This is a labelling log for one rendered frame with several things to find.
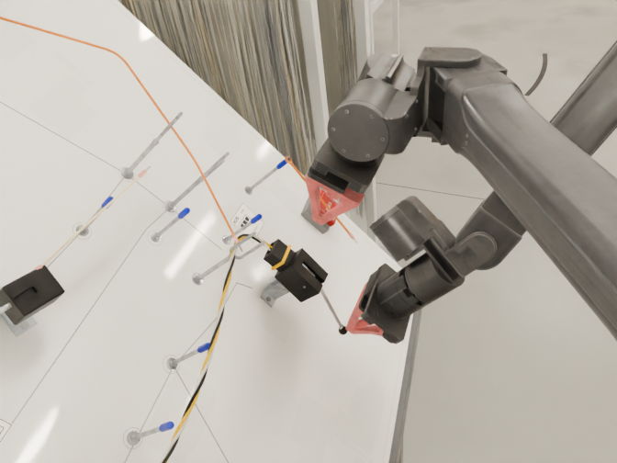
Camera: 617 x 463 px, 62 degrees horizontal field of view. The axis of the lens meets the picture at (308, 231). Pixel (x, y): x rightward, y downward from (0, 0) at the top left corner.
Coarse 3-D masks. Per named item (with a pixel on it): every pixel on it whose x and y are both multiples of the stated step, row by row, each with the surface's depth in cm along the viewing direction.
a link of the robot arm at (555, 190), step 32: (480, 64) 47; (448, 96) 45; (480, 96) 43; (512, 96) 42; (448, 128) 47; (480, 128) 41; (512, 128) 39; (544, 128) 39; (480, 160) 41; (512, 160) 36; (544, 160) 35; (576, 160) 35; (512, 192) 37; (544, 192) 33; (576, 192) 32; (608, 192) 32; (544, 224) 33; (576, 224) 30; (608, 224) 29; (576, 256) 30; (608, 256) 28; (576, 288) 31; (608, 288) 28; (608, 320) 28
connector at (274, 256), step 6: (276, 240) 72; (276, 246) 71; (282, 246) 72; (270, 252) 71; (276, 252) 71; (282, 252) 72; (294, 252) 73; (264, 258) 71; (270, 258) 71; (276, 258) 71; (282, 258) 71; (288, 258) 72; (270, 264) 72; (276, 264) 71; (288, 264) 71
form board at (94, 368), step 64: (0, 0) 67; (64, 0) 75; (0, 64) 64; (64, 64) 70; (0, 128) 60; (64, 128) 66; (128, 128) 73; (192, 128) 81; (0, 192) 57; (64, 192) 62; (128, 192) 68; (192, 192) 76; (256, 192) 85; (0, 256) 54; (64, 256) 59; (128, 256) 64; (192, 256) 71; (256, 256) 79; (320, 256) 89; (384, 256) 102; (0, 320) 52; (64, 320) 56; (128, 320) 61; (192, 320) 67; (256, 320) 74; (320, 320) 83; (0, 384) 50; (64, 384) 53; (128, 384) 58; (192, 384) 63; (256, 384) 69; (320, 384) 77; (384, 384) 86; (0, 448) 48; (64, 448) 51; (128, 448) 55; (192, 448) 60; (256, 448) 65; (320, 448) 72; (384, 448) 80
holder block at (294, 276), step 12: (300, 252) 72; (300, 264) 71; (312, 264) 73; (276, 276) 72; (288, 276) 71; (300, 276) 71; (312, 276) 72; (324, 276) 74; (288, 288) 73; (300, 288) 72; (312, 288) 71; (300, 300) 74
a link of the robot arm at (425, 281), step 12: (432, 240) 63; (432, 252) 63; (420, 264) 64; (432, 264) 62; (444, 264) 63; (408, 276) 65; (420, 276) 63; (432, 276) 62; (444, 276) 62; (456, 276) 63; (408, 288) 66; (420, 288) 64; (432, 288) 63; (444, 288) 62; (432, 300) 65
